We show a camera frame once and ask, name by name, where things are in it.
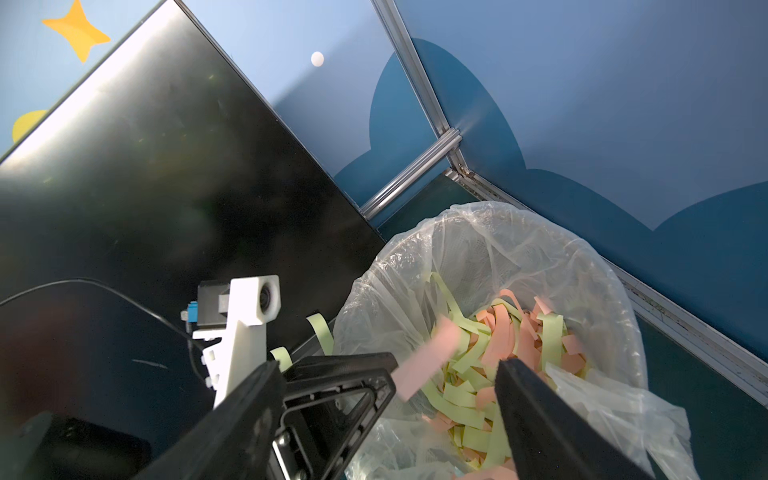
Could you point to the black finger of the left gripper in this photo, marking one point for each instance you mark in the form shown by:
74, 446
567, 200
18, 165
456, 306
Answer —
330, 406

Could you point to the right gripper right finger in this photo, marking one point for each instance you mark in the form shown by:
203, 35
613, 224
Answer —
547, 438

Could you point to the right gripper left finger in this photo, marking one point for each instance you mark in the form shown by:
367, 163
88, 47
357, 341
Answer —
234, 440

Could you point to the pink sticky note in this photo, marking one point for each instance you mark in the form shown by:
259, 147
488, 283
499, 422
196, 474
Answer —
427, 360

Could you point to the black computer monitor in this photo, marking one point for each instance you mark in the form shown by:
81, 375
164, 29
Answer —
161, 170

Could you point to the bin with plastic bag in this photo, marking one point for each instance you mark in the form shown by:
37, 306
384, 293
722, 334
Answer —
519, 287

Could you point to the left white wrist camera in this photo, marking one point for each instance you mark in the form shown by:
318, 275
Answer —
230, 319

